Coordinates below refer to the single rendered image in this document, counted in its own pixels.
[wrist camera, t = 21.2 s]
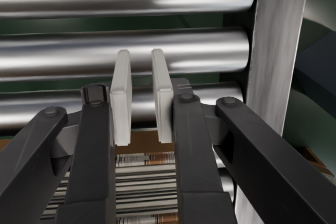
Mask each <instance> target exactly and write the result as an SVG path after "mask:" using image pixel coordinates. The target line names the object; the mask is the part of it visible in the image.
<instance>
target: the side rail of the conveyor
mask: <svg viewBox="0 0 336 224"><path fill-rule="evenodd" d="M305 3H306V0H253V3H252V6H251V8H250V9H249V11H248V12H246V13H224V14H223V23H222V26H223V27H232V26H242V27H243V28H244V29H245V31H246V33H247V37H248V41H249V56H248V61H247V65H246V67H245V69H244V70H243V71H242V72H229V73H219V82H228V81H236V82H237V83H238V84H239V86H240V89H241V91H242V96H243V102H244V104H245V105H247V106H248V107H249V108H250V109H251V110H252V111H253V112H255V113H256V114H257V115H258V116H259V117H260V118H261V119H263V120H264V121H265V122H266V123H267V124H268V125H269V126H270V127H271V128H272V129H274V130H275V131H276V132H277V133H278V134H279V135H280V136H281V137H282V134H283V129H284V123H285V117H286V111H287V106H288V100H289V94H290V89H291V83H292V77H293V71H294V66H295V60H296V54H297V49H298V43H299V37H300V31H301V26H302V20H303V14H304V8H305ZM232 179H233V177H232ZM233 185H234V198H233V203H232V204H233V208H234V211H235V215H236V219H237V222H238V224H264V223H263V221H262V220H261V218H260V217H259V215H258V214H257V212H256V211H255V209H254V208H253V206H252V205H251V204H250V202H249V201H248V199H247V198H246V196H245V195H244V193H243V192H242V190H241V189H240V187H239V186H238V184H237V183H236V182H235V180H234V179H233Z"/></svg>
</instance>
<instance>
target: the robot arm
mask: <svg viewBox="0 0 336 224"><path fill-rule="evenodd" d="M151 62H152V88H153V96H154V105H155V114H156V122H157V131H158V140H159V142H161V143H171V142H172V141H173V140H174V157H175V174H176V191H177V208H178V224H238V221H237V218H236V214H235V211H234V207H233V203H232V200H231V197H230V194H229V192H224V189H223V186H222V182H221V178H220V174H219V170H218V166H217V162H216V158H215V154H214V151H215V152H216V154H217V155H218V157H219V158H220V160H221V161H222V163H223V164H224V165H225V167H226V168H227V170H228V171H229V173H230V174H231V176H232V177H233V179H234V180H235V182H236V183H237V184H238V186H239V187H240V189H241V190H242V192H243V193H244V195H245V196H246V198H247V199H248V201H249V202H250V204H251V205H252V206H253V208H254V209H255V211H256V212H257V214H258V215H259V217H260V218H261V220H262V221H263V223H264V224H336V186H335V185H334V184H333V183H332V182H331V181H330V180H329V179H328V178H327V177H325V176H324V175H323V174H322V173H321V172H320V171H319V170H318V169H317V168H316V167H314V166H313V165H312V164H311V163H310V162H309V161H308V160H307V159H306V158H304V157H303V156H302V155H301V154H300V153H299V152H298V151H297V150H296V149H295V148H293V147H292V146H291V145H290V144H289V143H288V142H287V141H286V140H285V139H284V138H282V137H281V136H280V135H279V134H278V133H277V132H276V131H275V130H274V129H272V128H271V127H270V126H269V125H268V124H267V123H266V122H265V121H264V120H263V119H261V118H260V117H259V116H258V115H257V114H256V113H255V112H253V111H252V110H251V109H250V108H249V107H248V106H247V105H245V104H244V103H243V102H242V101H241V100H239V99H237V98H234V97H230V96H227V97H222V98H219V99H217V100H216V102H215V105H209V104H204V103H201V100H200V98H199V97H198V96H197V95H195V94H194V92H193V90H192V87H191V85H190V83H189V81H188V80H187V79H185V78H170V76H169V72H168V68H167V64H166V60H165V57H164V53H163V50H161V48H153V50H152V51H151ZM80 91H81V98H82V110H80V111H78V112H74V113H69V114H67V111H66V109H65V108H63V107H58V106H56V107H54V106H51V107H47V108H45V109H43V110H41V111H40V112H38V113H37V114H36V115H35V116H34V117H33V118H32V119H31V120H30V121H29V122H28V123H27V124H26V125H25V126H24V127H23V128H22V129H21V130H20V131H19V132H18V133H17V134H16V135H15V136H14V138H13V139H12V140H11V141H10V142H9V143H8V144H7V145H6V146H5V147H4V148H3V149H2V150H1V151H0V224H37V223H38V221H39V220H40V218H41V216H42V214H43V213H44V211H45V209H46V207H47V206H48V204H49V202H50V200H51V199H52V197H53V195H54V193H55V192H56V190H57V188H58V187H59V185H60V183H61V181H62V180H63V178H64V176H65V174H66V173H67V171H68V169H69V167H70V166H71V168H70V173H69V178H68V184H67V189H66V194H65V199H64V204H62V205H58V207H57V209H56V213H55V218H54V222H53V224H117V218H116V165H115V144H117V146H127V145H128V144H129V143H130V140H131V114H132V77H131V62H130V51H128V50H127V49H123V50H119V51H118V53H117V59H116V64H115V69H114V74H113V79H112V82H98V83H91V84H87V85H85V86H83V87H82V88H81V89H80ZM212 144H213V147H212ZM213 149H214V151H213Z"/></svg>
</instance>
